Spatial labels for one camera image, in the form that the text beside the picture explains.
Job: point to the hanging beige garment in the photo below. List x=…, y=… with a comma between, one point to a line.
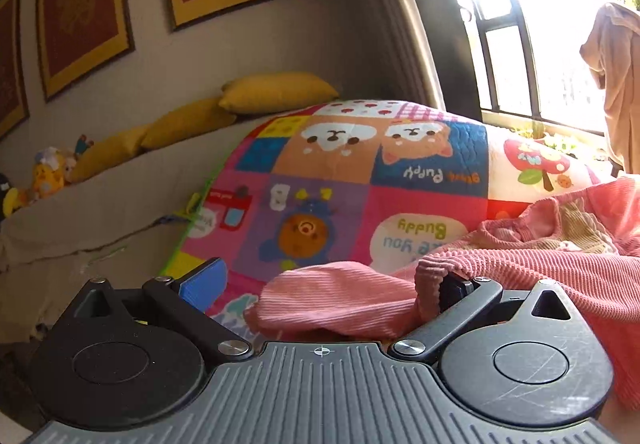
x=617, y=84

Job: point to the small blue orange plush toy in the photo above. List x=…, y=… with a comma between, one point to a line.
x=84, y=145

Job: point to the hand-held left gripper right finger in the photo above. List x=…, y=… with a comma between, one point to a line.
x=456, y=296

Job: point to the yellow duck plush toy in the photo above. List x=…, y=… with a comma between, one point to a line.
x=50, y=176

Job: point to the pink ribbed garment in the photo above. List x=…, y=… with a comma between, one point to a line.
x=350, y=294

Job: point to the black yellow plush toy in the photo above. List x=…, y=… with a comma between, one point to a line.
x=10, y=196

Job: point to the colourful printed cartoon blanket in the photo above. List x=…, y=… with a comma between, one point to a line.
x=350, y=184

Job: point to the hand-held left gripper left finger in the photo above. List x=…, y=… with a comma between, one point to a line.
x=202, y=285

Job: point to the black window frame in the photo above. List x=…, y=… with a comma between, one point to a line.
x=492, y=26

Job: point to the yellow pillow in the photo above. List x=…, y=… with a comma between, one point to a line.
x=110, y=151
x=190, y=124
x=280, y=91

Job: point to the potted plants on sill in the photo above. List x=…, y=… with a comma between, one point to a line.
x=555, y=141

